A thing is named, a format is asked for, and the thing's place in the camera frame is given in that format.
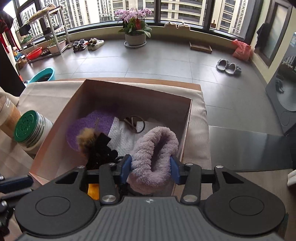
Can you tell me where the orange sponge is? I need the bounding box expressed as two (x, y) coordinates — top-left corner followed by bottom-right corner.
(87, 184), (100, 200)

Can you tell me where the brown furry plush toy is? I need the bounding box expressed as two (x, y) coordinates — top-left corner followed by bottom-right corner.
(76, 128), (118, 170)

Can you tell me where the white paper towel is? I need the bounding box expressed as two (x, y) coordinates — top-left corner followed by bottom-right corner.
(107, 118), (164, 156)

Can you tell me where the purple sponge pad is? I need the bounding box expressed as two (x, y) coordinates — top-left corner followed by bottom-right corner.
(66, 109), (115, 151)

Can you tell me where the brown cord star ornament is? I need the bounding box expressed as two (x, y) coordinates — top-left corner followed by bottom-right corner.
(123, 115), (145, 133)

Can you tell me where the pink cardboard box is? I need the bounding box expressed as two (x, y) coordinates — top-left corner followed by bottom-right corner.
(30, 80), (192, 184)

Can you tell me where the green lid glass jar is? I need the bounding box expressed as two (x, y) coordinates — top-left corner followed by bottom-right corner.
(13, 110), (53, 155)

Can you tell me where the clear lid powder jar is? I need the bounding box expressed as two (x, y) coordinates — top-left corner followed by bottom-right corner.
(0, 96), (21, 138)

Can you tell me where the grey slippers pair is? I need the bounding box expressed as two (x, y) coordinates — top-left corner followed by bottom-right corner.
(216, 59), (242, 76)

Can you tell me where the teal plastic basin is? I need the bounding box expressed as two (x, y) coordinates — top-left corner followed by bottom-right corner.
(25, 67), (55, 84)

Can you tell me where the grey washing machine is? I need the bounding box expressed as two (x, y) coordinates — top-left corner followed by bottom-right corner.
(265, 32), (296, 136)

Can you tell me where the brown wooden tray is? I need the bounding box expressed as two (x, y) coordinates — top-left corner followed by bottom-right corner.
(190, 42), (212, 54)

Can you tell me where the pair of sneakers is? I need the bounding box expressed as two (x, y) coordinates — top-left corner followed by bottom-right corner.
(72, 38), (104, 53)

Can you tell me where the pink plastic bag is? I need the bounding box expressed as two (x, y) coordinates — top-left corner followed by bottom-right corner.
(232, 39), (253, 62)

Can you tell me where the red plastic basin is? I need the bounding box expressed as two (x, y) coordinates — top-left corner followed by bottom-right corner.
(27, 47), (43, 61)

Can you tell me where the potted pink orchid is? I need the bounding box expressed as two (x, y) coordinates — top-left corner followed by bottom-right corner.
(114, 8), (152, 48)

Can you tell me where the metal shelf rack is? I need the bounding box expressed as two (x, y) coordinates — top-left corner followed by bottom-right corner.
(13, 1), (70, 63)

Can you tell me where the dark framed mirror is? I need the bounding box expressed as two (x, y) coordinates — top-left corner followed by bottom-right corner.
(254, 0), (292, 67)

